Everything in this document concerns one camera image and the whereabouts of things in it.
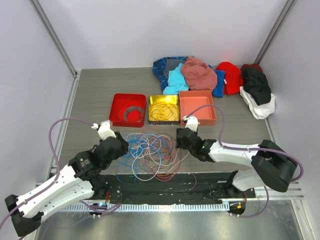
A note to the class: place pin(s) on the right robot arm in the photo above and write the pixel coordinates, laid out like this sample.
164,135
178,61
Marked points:
268,165

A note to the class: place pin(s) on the salmon pink box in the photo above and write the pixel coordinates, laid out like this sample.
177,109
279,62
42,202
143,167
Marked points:
193,99

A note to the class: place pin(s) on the dusty pink cloth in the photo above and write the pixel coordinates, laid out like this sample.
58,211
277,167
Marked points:
198,75

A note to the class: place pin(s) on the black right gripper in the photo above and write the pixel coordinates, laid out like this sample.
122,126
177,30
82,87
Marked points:
180,144

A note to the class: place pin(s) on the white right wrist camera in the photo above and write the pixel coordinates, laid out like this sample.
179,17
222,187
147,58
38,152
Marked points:
191,122

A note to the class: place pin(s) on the white slotted cable duct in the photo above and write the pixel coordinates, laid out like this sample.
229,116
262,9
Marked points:
126,208

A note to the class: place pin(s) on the royal blue cloth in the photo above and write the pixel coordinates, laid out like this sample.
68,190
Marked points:
218,91

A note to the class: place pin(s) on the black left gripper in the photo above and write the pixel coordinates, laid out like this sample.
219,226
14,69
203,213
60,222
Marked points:
124,148

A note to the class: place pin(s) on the grey cloth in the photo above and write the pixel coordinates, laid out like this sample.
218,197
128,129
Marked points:
171,65

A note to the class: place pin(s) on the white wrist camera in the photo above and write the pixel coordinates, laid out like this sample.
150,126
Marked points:
191,122
104,129

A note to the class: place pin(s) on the black cloth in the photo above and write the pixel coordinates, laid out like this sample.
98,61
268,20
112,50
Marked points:
256,84

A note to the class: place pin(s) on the cyan cloth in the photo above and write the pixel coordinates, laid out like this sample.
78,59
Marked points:
176,82

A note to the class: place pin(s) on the red plastic box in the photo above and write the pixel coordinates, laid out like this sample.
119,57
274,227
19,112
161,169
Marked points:
120,102

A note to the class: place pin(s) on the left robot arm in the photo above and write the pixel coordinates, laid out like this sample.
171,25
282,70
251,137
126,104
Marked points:
78,180

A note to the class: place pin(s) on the dark red cloth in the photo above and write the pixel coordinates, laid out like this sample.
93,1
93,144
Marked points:
253,65

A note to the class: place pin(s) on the gold metal tin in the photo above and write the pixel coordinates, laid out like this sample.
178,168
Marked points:
163,110

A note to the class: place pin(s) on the grey tape roll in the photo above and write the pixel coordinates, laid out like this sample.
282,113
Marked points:
133,114

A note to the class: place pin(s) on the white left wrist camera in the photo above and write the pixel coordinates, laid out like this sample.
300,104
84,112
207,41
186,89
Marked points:
104,129

